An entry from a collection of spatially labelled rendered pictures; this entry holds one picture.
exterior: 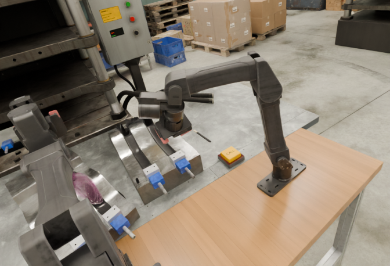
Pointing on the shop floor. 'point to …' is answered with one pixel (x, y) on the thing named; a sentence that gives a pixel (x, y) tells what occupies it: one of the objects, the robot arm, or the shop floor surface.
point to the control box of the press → (121, 28)
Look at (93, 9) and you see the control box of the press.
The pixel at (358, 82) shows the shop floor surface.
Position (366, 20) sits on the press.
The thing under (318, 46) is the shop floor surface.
